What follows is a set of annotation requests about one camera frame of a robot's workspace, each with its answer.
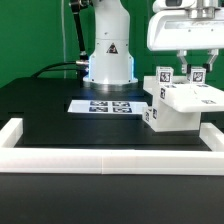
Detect white U-shaped fence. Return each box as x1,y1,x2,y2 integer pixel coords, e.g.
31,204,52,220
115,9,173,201
0,118,224,176

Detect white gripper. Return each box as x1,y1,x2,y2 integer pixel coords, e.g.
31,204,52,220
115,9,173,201
147,9,224,74

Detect white chair seat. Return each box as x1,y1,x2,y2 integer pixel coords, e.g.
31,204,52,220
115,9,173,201
150,100,201,132

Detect black cables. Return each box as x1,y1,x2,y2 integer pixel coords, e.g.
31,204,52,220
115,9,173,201
31,61,84,79

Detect white hanging cable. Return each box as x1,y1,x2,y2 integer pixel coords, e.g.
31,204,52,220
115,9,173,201
60,0,67,80

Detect white chair back frame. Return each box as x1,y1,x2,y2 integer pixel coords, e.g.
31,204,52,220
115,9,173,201
143,76,224,113

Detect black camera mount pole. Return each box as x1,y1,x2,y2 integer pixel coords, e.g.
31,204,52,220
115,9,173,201
69,0,89,60

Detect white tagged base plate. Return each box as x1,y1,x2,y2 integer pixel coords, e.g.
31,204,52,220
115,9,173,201
68,100,148,115

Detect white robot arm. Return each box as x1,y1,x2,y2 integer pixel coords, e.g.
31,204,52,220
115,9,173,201
84,0,224,90

